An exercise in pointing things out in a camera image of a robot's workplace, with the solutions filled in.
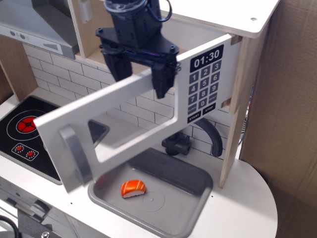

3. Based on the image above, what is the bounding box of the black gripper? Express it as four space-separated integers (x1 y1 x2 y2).
96 4 181 99

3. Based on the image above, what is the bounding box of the white toy microwave door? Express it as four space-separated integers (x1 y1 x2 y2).
35 34 241 192

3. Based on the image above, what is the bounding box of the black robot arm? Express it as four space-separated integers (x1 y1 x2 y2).
96 0 180 99

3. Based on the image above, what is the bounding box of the wooden toy microwave cabinet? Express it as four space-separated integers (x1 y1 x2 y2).
59 0 278 192

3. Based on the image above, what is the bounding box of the dark grey toy faucet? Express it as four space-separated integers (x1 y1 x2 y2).
161 119 223 157

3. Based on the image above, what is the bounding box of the orange salmon sushi toy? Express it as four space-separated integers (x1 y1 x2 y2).
120 179 146 198

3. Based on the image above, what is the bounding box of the grey toy sink basin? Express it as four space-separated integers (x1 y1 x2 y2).
88 149 213 238

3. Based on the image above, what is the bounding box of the grey range hood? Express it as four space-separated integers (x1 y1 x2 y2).
0 0 79 60

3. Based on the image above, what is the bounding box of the black toy stovetop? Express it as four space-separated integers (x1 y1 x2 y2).
0 96 61 185

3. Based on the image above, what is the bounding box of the brown cardboard box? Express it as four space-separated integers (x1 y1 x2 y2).
240 0 317 238

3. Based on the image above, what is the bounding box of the grey oven front panel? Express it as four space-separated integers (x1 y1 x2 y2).
0 178 106 238

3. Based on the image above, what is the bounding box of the black metal bracket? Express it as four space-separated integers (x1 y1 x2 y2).
17 210 60 238

